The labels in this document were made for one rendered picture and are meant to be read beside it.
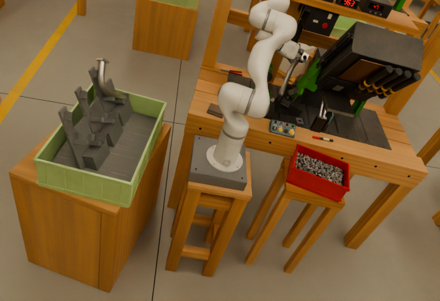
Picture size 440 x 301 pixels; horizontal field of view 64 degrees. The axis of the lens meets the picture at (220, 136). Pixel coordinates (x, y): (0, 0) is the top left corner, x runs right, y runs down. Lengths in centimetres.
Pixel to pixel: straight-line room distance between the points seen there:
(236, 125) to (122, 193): 58
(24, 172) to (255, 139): 121
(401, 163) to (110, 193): 169
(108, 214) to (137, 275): 79
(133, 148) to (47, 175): 42
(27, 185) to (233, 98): 101
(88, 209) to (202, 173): 54
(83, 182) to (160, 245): 103
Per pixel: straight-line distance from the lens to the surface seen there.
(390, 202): 265
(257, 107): 152
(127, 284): 236
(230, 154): 169
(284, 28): 165
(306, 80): 218
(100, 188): 162
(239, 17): 247
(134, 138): 189
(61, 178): 166
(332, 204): 206
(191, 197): 179
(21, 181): 184
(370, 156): 232
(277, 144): 214
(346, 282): 284
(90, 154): 170
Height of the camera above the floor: 214
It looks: 40 degrees down
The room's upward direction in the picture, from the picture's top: 18 degrees clockwise
